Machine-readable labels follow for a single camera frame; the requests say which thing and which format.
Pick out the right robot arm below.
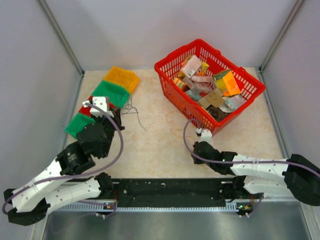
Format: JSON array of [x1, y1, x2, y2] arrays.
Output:
[[191, 141, 320, 207]]

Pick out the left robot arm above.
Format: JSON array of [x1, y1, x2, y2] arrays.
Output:
[[3, 107, 124, 226]]

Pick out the green plastic bin front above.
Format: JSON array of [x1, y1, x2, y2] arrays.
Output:
[[65, 113, 95, 139]]

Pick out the green plastic bin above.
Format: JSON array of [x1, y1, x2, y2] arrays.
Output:
[[91, 80, 130, 108], [65, 113, 95, 139]]

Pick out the red plastic bin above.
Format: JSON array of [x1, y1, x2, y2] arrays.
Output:
[[78, 102, 115, 118]]

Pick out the green plastic bin rear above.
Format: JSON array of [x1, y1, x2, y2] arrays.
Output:
[[91, 80, 130, 108]]

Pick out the brown cardboard box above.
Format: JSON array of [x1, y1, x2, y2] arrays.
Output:
[[197, 88, 226, 109]]

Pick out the yellow plastic bin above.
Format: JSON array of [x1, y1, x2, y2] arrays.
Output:
[[103, 66, 140, 94]]

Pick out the orange green carton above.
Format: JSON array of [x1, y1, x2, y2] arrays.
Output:
[[212, 69, 241, 97]]

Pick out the pink box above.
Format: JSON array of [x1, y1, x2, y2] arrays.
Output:
[[180, 54, 202, 78]]

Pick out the red shopping basket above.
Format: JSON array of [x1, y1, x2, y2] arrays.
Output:
[[153, 38, 266, 140]]

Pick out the metal front plate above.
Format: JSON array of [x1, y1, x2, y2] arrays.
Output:
[[42, 202, 312, 240]]

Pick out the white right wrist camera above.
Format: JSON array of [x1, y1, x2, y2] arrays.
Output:
[[195, 128, 213, 145]]

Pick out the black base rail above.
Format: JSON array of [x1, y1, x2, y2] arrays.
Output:
[[97, 178, 251, 208]]

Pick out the grey slotted cable duct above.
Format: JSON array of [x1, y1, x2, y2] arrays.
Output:
[[62, 201, 241, 213]]

